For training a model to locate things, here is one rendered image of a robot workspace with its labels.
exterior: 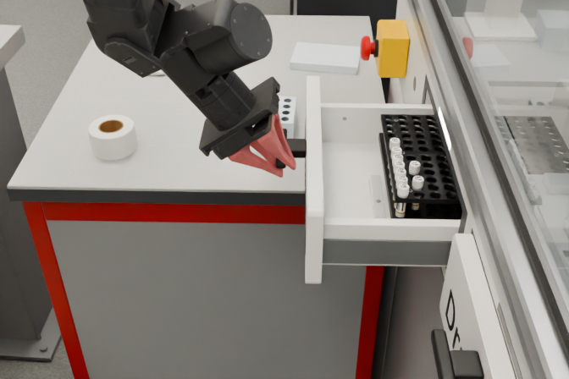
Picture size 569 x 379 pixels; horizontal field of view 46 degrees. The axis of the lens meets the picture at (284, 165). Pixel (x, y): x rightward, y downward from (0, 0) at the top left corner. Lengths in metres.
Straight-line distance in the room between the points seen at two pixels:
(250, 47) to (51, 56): 2.55
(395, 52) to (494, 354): 0.62
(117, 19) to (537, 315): 0.43
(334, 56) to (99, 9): 0.73
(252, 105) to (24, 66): 2.44
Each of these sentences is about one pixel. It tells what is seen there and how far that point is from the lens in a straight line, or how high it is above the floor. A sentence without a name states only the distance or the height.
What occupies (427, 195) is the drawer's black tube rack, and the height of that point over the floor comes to 0.90.
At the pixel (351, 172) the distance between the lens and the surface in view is 0.90.
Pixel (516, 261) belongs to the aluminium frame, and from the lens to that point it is 0.58.
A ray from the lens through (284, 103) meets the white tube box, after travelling 1.11.
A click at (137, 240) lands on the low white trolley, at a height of 0.65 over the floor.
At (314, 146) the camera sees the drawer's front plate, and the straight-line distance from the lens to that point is 0.78.
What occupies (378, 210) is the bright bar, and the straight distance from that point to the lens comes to 0.82.
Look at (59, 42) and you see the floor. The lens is 3.29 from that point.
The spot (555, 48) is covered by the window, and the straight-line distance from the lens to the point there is 0.55.
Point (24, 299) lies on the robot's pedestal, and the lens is 1.76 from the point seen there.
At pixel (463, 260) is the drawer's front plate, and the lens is 0.66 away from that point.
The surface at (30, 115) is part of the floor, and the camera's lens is 2.76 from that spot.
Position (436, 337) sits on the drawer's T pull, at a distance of 0.61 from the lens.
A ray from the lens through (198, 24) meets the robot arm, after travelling 0.66.
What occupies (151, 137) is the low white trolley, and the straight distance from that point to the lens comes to 1.12.
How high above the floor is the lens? 1.37
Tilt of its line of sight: 36 degrees down
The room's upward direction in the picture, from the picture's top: straight up
